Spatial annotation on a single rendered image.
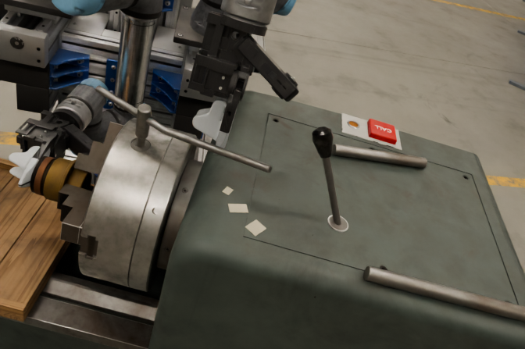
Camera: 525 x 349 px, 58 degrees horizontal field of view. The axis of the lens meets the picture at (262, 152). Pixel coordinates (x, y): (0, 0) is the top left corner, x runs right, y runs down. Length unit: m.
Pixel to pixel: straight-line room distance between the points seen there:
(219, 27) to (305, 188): 0.31
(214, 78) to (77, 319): 0.59
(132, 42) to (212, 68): 0.49
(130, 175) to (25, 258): 0.39
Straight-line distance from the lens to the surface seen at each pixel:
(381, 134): 1.04
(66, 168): 0.97
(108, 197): 0.82
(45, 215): 1.21
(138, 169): 0.83
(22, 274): 1.11
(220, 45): 0.72
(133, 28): 1.16
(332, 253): 0.75
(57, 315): 1.08
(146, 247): 0.83
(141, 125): 0.81
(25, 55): 1.42
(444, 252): 0.87
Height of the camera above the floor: 1.78
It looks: 37 degrees down
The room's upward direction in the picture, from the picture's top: 19 degrees clockwise
